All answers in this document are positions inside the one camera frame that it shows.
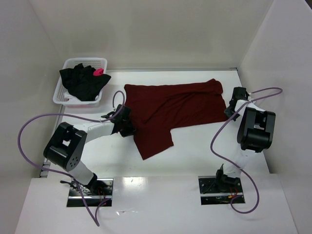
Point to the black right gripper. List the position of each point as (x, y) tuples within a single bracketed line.
[(234, 103)]

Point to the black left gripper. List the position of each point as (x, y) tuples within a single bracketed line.
[(127, 122)]

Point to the dark red t-shirt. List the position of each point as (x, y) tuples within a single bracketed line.
[(156, 110)]

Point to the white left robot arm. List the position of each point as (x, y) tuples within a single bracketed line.
[(66, 146)]

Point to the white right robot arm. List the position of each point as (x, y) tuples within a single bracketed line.
[(254, 135)]

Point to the pink garment in basket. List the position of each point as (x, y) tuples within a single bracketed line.
[(98, 72)]

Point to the black t-shirt in basket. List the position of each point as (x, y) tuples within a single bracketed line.
[(81, 83)]

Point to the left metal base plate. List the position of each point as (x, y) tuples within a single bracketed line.
[(93, 199)]

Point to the metal base plate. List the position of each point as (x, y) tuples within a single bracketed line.
[(93, 199), (212, 194)]

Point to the grey bracket at left edge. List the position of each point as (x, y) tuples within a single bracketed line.
[(44, 172)]

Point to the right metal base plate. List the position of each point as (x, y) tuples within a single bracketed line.
[(212, 194)]

